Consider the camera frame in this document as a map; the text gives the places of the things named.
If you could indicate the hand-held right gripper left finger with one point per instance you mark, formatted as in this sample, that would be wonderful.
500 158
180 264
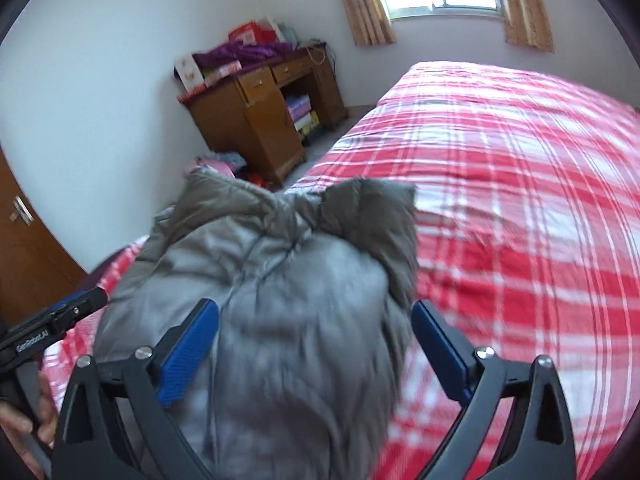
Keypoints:
187 355

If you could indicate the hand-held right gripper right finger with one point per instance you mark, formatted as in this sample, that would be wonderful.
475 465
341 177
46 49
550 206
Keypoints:
440 350

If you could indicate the grey puffer jacket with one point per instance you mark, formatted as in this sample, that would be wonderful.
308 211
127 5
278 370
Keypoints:
280 310

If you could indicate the pile of clothes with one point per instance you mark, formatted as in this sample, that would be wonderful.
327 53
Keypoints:
220 162

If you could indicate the person's left hand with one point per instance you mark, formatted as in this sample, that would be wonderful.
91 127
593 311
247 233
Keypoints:
47 410

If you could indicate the wooden door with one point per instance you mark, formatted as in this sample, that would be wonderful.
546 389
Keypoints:
30 265

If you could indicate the bed with red plaid sheet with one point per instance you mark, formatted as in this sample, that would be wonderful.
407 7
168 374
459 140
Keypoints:
500 185

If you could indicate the wooden desk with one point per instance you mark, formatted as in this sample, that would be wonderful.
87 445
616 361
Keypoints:
260 115

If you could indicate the yellow and black box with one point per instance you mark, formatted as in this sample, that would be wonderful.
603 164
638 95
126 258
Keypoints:
307 122

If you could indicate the purple box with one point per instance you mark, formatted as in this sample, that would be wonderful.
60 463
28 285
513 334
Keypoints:
298 106

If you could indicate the white printed box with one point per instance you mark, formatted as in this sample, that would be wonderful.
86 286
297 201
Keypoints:
189 74

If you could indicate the flat red box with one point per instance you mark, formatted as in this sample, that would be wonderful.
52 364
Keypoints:
220 74

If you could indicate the purple blanket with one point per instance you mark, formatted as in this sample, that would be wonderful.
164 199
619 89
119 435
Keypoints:
240 54

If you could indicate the red box on desk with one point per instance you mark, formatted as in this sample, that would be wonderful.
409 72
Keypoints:
250 34

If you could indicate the pale green bag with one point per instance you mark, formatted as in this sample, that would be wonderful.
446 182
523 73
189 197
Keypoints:
287 32

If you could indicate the beige curtain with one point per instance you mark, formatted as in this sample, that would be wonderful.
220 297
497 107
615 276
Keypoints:
527 7
362 2

